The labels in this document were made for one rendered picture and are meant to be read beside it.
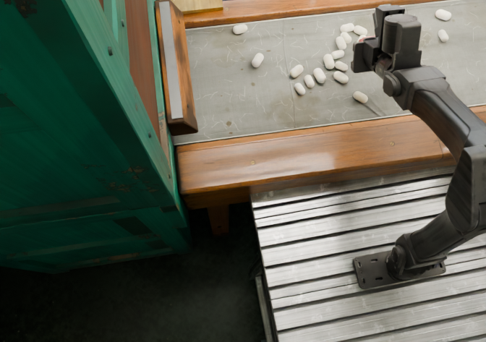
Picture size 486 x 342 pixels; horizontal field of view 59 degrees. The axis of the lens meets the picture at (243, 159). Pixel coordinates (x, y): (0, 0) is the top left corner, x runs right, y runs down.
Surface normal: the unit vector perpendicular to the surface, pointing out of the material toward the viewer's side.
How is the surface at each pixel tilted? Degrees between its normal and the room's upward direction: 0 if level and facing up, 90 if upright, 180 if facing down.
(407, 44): 50
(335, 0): 0
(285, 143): 0
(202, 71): 0
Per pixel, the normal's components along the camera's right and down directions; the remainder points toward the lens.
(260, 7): 0.04, -0.31
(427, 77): -0.07, -0.76
